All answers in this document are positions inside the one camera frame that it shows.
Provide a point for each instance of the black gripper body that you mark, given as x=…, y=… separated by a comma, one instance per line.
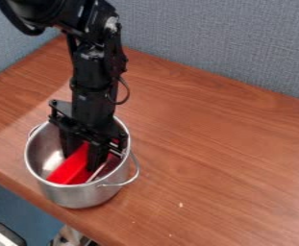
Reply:
x=89, y=115

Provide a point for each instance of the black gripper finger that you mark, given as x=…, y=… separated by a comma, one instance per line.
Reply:
x=96, y=155
x=69, y=141

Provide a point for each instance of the red rectangular block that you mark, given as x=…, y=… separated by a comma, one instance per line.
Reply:
x=72, y=173

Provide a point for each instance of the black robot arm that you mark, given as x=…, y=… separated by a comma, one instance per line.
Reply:
x=89, y=24

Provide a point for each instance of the white object under table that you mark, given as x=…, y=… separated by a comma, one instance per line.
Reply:
x=69, y=237

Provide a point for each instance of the grey object under table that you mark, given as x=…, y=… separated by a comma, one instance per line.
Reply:
x=9, y=238

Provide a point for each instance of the metal pot with handles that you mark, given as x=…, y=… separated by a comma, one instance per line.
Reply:
x=42, y=158

